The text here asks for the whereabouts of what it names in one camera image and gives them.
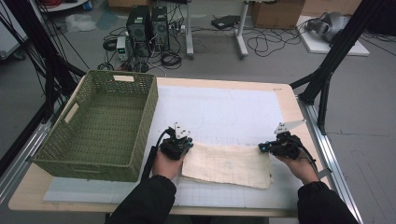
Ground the white cabinet on wheels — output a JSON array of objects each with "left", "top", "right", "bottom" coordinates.
[{"left": 0, "top": 0, "right": 29, "bottom": 62}]

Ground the grey bench power supply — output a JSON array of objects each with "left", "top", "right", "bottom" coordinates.
[{"left": 116, "top": 35, "right": 130, "bottom": 62}]

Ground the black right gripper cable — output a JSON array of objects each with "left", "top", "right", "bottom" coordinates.
[{"left": 298, "top": 144, "right": 320, "bottom": 175}]

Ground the aluminium frame rail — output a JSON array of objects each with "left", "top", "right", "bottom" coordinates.
[
  {"left": 0, "top": 120, "right": 52, "bottom": 203},
  {"left": 298, "top": 98, "right": 364, "bottom": 224}
]

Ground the large black computer tower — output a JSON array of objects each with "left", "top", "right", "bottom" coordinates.
[{"left": 125, "top": 5, "right": 153, "bottom": 58}]

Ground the clear plastic bag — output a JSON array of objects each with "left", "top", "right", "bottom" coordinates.
[{"left": 64, "top": 12, "right": 98, "bottom": 34}]

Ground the tangled black floor cable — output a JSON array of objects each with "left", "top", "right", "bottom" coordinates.
[{"left": 247, "top": 26, "right": 307, "bottom": 58}]

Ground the green woven plastic basket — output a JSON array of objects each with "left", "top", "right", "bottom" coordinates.
[{"left": 32, "top": 69, "right": 160, "bottom": 183}]

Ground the teal sheet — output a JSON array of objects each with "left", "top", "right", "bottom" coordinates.
[{"left": 95, "top": 10, "right": 120, "bottom": 32}]

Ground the white desk leg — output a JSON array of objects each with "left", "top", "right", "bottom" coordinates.
[
  {"left": 185, "top": 0, "right": 196, "bottom": 60},
  {"left": 234, "top": 0, "right": 250, "bottom": 60}
]

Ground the black frame bar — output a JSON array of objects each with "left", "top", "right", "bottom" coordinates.
[{"left": 0, "top": 104, "right": 48, "bottom": 176}]

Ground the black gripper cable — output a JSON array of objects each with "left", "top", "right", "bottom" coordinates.
[
  {"left": 298, "top": 144, "right": 320, "bottom": 175},
  {"left": 140, "top": 128, "right": 174, "bottom": 181}
]

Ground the slim black computer tower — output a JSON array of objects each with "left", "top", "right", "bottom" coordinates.
[{"left": 150, "top": 6, "right": 171, "bottom": 52}]

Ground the person's left hand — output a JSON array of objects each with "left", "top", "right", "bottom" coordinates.
[{"left": 151, "top": 149, "right": 185, "bottom": 181}]

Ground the black frame stand with cables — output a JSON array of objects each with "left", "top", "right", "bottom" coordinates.
[{"left": 0, "top": 0, "right": 87, "bottom": 124}]

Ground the white grid mat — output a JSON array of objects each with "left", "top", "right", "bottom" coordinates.
[{"left": 43, "top": 85, "right": 304, "bottom": 210}]

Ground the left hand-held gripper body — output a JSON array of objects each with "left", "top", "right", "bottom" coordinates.
[{"left": 159, "top": 121, "right": 193, "bottom": 161}]

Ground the brown cardboard box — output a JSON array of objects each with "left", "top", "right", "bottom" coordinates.
[{"left": 250, "top": 0, "right": 307, "bottom": 30}]

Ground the white power strip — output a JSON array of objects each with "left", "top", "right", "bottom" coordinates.
[{"left": 169, "top": 23, "right": 187, "bottom": 34}]

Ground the flat black device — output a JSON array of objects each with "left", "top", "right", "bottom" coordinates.
[{"left": 210, "top": 14, "right": 241, "bottom": 31}]

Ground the grey metal bracket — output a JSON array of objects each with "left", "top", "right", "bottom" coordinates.
[{"left": 318, "top": 168, "right": 333, "bottom": 180}]

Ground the cream printed cloth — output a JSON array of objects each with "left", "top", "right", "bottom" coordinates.
[{"left": 180, "top": 141, "right": 275, "bottom": 190}]

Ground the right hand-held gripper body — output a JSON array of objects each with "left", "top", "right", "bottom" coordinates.
[{"left": 269, "top": 119, "right": 307, "bottom": 161}]

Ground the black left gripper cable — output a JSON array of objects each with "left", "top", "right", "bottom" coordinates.
[{"left": 140, "top": 128, "right": 174, "bottom": 181}]

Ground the black coiled cable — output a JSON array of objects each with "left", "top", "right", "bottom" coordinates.
[
  {"left": 160, "top": 50, "right": 183, "bottom": 70},
  {"left": 102, "top": 36, "right": 119, "bottom": 52},
  {"left": 96, "top": 62, "right": 116, "bottom": 72}
]

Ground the white floor board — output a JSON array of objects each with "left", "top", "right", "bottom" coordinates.
[{"left": 297, "top": 15, "right": 371, "bottom": 57}]

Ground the person's right hand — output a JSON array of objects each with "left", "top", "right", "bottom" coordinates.
[{"left": 274, "top": 152, "right": 320, "bottom": 187}]

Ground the grey robot head shell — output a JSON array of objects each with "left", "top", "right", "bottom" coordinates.
[{"left": 304, "top": 11, "right": 351, "bottom": 43}]

